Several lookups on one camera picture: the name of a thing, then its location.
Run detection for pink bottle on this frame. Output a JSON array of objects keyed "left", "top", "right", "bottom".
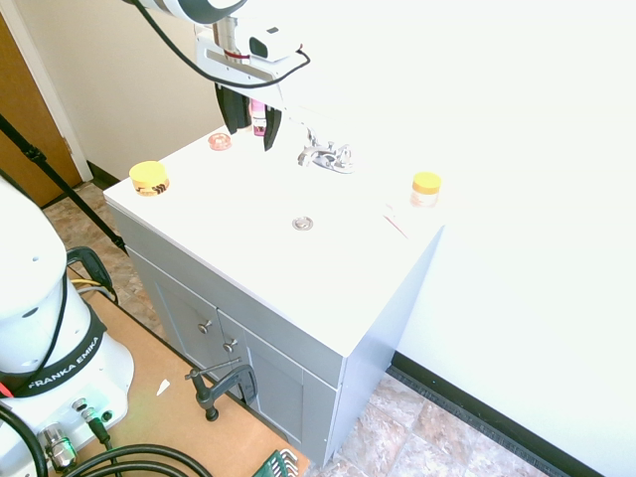
[{"left": 249, "top": 97, "right": 268, "bottom": 138}]

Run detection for wide yellow lidded jar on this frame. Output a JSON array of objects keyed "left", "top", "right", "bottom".
[{"left": 128, "top": 161, "right": 172, "bottom": 199}]

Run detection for red thin stick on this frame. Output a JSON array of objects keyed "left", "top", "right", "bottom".
[{"left": 382, "top": 214, "right": 410, "bottom": 239}]

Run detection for black tripod leg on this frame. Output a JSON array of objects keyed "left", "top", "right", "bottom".
[{"left": 0, "top": 113, "right": 129, "bottom": 255}]

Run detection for white sink countertop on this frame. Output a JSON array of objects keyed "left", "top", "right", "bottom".
[{"left": 102, "top": 106, "right": 445, "bottom": 358}]

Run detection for small yellow lidded jar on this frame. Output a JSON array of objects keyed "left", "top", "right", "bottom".
[{"left": 409, "top": 171, "right": 443, "bottom": 210}]

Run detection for grey vanity cabinet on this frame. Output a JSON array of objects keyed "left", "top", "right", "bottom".
[{"left": 104, "top": 198, "right": 445, "bottom": 467}]

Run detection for green hex key set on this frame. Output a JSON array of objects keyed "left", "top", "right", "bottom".
[{"left": 251, "top": 448, "right": 300, "bottom": 477}]

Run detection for brown wooden door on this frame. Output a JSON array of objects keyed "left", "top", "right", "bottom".
[{"left": 0, "top": 13, "right": 83, "bottom": 209}]

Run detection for thick black robot cables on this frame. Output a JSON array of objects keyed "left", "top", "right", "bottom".
[{"left": 0, "top": 401, "right": 215, "bottom": 477}]

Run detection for chrome sink faucet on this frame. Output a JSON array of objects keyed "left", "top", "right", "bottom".
[{"left": 296, "top": 126, "right": 356, "bottom": 175}]

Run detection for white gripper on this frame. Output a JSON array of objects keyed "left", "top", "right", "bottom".
[{"left": 194, "top": 25, "right": 285, "bottom": 153}]

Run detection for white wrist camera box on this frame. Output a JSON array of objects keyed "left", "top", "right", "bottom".
[{"left": 247, "top": 26, "right": 306, "bottom": 64}]

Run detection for wooden mounting board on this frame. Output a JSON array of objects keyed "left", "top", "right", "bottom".
[{"left": 64, "top": 267, "right": 312, "bottom": 477}]

